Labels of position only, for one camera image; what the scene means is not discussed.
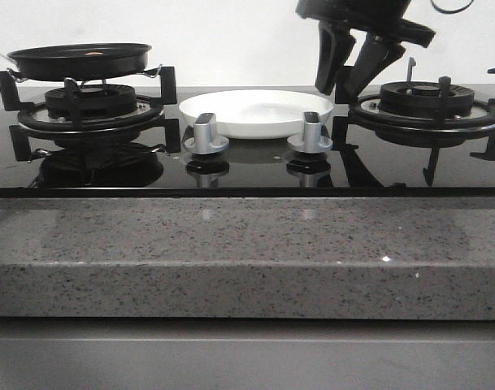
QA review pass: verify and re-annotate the grey cabinet front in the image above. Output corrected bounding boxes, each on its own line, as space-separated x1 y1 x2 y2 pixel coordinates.
0 318 495 389

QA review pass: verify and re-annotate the white round plate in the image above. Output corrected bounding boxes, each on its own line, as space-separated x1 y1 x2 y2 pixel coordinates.
180 89 333 140

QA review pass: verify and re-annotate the black cable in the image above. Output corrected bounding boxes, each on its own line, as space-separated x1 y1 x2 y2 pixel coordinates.
429 0 475 15

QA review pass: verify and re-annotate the black glass gas cooktop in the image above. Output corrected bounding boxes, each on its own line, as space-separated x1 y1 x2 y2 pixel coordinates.
0 96 495 198

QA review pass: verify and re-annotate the black left gas burner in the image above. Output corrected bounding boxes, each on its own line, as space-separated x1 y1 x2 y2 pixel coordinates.
45 84 137 120

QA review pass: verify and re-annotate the silver stove knob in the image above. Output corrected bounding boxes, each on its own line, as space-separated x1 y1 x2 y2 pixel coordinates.
287 111 332 154
184 113 229 155

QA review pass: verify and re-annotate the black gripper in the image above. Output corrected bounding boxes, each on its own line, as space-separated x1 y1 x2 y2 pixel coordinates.
296 0 436 98

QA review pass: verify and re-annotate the silver right stove knob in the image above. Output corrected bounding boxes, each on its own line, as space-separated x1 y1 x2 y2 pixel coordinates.
287 111 332 154

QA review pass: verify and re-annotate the silver left stove knob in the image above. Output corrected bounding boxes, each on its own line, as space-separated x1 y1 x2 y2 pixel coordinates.
184 113 229 155

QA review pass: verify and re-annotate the black gas burner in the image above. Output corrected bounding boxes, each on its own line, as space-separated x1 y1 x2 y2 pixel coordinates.
45 84 137 120
378 81 475 118

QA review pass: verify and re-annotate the black frying pan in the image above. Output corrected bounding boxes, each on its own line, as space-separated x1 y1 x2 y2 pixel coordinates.
7 43 152 81

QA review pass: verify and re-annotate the black right pan support grate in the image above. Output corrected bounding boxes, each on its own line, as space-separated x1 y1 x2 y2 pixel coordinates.
331 58 495 187

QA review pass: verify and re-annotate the black right gas burner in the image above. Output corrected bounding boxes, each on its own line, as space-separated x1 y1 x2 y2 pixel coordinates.
378 81 475 118

